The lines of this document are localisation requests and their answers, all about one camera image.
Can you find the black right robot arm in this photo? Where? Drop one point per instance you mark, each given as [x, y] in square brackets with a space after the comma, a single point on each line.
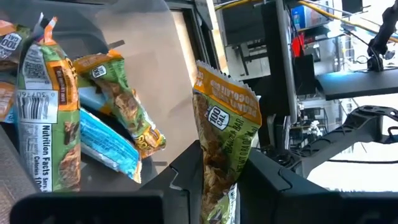
[342, 137]

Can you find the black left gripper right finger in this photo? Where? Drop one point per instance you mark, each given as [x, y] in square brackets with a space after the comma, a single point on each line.
[264, 186]

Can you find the grey translucent plastic bin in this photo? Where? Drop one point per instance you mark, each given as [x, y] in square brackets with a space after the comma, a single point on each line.
[155, 77]

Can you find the blue box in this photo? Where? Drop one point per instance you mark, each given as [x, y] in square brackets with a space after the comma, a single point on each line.
[306, 15]

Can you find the red plastic item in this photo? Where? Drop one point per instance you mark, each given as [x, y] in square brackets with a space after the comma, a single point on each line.
[297, 45]

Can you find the black pole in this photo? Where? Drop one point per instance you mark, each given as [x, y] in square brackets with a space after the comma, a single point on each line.
[382, 34]

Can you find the grey cart top panel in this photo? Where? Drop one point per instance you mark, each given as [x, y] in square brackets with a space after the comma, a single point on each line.
[357, 83]

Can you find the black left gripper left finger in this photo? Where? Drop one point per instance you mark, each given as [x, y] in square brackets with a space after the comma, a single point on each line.
[183, 186]

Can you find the black aluminium rig frame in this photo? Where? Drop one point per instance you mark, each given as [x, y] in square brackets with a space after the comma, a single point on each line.
[280, 77]

